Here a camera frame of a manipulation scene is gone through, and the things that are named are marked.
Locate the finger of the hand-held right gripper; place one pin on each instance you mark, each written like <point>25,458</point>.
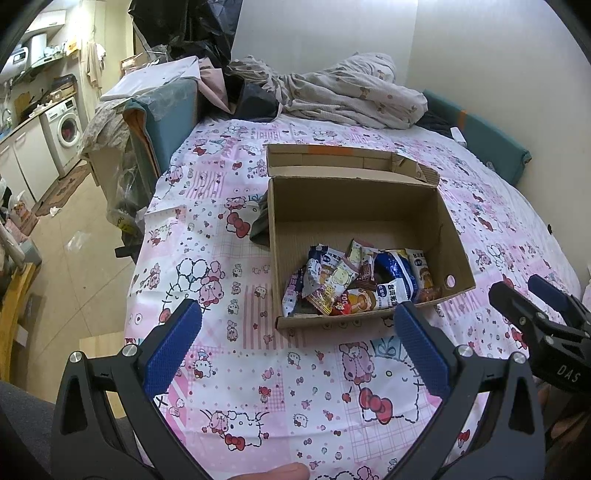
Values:
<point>551,290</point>
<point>508,300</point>

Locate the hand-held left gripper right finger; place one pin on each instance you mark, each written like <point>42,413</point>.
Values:
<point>422,350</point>

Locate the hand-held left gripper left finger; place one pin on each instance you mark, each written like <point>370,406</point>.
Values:
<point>171,346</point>

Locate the rice cake packet red bottom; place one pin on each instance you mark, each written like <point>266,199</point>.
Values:
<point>374,297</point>
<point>422,272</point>
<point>321,263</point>

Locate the dark blue snack packet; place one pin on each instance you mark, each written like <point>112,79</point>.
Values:
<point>397,272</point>

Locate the small red snack packet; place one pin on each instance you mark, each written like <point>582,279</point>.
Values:
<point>340,307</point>

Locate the small brown snack packet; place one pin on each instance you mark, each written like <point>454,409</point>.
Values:
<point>368,270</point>

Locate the yellow snack packet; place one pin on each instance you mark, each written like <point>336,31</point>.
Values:
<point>330,286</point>

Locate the small cream snack packet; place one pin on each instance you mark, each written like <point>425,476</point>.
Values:
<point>358,251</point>

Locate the small blue white snack packet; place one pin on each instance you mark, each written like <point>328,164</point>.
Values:
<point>292,295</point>

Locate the brown cardboard box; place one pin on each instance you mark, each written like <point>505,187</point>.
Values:
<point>351,207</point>

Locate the person's right hand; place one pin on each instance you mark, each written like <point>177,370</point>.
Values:
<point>563,410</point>

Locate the person's left hand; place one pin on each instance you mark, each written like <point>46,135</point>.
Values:
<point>277,473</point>

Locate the beige wooden board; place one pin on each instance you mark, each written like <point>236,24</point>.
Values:
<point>101,346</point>

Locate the pink cartoon printed bed sheet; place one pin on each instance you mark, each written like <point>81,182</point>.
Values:
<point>221,230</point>

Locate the yellow wooden chair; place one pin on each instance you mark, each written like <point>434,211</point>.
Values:
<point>21,304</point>

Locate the clear plastic bag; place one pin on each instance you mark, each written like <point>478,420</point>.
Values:
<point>127,194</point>

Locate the teal padded headboard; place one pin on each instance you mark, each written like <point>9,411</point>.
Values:
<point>489,138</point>

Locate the person's grey pants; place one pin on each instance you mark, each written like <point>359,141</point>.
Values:
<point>23,415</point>

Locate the white charger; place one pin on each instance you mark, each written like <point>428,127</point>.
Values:
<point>458,136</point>

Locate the brown doormat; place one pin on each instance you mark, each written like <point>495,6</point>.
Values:
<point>62,191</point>

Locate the beige floral cloth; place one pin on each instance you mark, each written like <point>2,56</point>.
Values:
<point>108,127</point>

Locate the white kitchen cabinet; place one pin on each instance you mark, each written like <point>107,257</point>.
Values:
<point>23,161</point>

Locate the white washing machine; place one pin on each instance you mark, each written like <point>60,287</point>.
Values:
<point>67,129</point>

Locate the crumpled floral duvet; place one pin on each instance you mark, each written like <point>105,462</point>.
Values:
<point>341,94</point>

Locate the pink cloth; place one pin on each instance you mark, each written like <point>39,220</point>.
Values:
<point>214,85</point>

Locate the hanging beige towel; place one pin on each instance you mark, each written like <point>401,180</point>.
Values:
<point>94,64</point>

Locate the black plastic bag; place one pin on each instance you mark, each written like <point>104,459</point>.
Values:
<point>189,27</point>

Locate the white water heater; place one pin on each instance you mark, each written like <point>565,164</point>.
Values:
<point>38,48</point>

